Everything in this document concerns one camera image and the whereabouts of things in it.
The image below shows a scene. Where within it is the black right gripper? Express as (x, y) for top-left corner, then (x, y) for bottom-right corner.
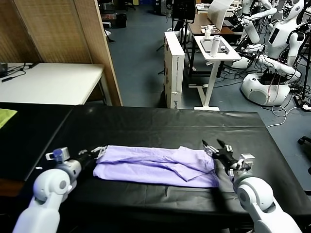
(202, 138), (240, 172)

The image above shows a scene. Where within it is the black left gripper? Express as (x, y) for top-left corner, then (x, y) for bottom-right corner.
(72, 145), (108, 172)

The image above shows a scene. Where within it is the light purple t-shirt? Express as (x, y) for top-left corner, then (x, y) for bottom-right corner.
(93, 145), (220, 189)

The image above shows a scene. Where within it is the glossy black table cover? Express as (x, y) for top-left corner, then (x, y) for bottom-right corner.
(24, 104), (310, 233)

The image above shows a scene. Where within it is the matte black table cover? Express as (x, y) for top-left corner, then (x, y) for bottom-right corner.
(0, 101), (75, 182)

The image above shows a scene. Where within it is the white rectangular table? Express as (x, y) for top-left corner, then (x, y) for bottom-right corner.
(0, 63), (113, 106)

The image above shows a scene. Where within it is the black chair caster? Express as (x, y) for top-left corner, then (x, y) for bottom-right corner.
(297, 136), (311, 156)

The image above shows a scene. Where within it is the tall white cardboard box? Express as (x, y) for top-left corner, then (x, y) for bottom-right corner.
(164, 31), (186, 109)

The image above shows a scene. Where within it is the white adjustable side table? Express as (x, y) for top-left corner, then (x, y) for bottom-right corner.
(189, 35), (242, 111)

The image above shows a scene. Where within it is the green cloth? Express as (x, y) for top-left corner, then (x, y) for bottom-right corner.
(0, 108), (19, 130)

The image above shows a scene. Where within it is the white bottle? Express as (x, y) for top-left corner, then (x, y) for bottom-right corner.
(210, 35), (222, 58)

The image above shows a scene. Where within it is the gray tablet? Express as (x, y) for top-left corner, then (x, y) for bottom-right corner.
(200, 39), (214, 53)

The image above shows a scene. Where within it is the black bar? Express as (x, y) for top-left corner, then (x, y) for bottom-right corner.
(1, 75), (20, 83)

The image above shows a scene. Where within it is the small white stand device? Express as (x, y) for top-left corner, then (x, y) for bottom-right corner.
(201, 25), (219, 40)

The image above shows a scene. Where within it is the white humanoid robot with base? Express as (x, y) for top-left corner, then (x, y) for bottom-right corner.
(240, 0), (307, 107)

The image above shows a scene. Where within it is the brown desk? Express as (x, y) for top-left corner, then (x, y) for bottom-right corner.
(188, 13), (243, 49)

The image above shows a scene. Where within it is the wooden folding screen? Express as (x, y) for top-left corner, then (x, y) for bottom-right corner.
(0, 0), (123, 107)

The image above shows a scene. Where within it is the black bin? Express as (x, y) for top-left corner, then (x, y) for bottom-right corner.
(116, 14), (128, 29)

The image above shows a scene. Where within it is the white curved panel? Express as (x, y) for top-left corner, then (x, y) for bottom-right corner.
(207, 0), (235, 32)

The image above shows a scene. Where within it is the black screen on stand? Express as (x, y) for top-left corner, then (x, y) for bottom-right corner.
(170, 0), (197, 33)

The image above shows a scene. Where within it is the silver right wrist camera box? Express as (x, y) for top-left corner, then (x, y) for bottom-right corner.
(239, 153), (256, 170)

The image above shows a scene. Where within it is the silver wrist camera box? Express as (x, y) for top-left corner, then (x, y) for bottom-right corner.
(239, 153), (256, 170)
(45, 147), (71, 163)

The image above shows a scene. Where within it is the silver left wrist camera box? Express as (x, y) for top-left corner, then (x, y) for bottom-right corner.
(45, 147), (71, 163)

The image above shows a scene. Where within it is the white floor cable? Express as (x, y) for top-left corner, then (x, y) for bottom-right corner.
(267, 105), (307, 129)

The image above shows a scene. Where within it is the black cable with adapter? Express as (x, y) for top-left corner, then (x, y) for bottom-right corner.
(7, 62), (37, 73)

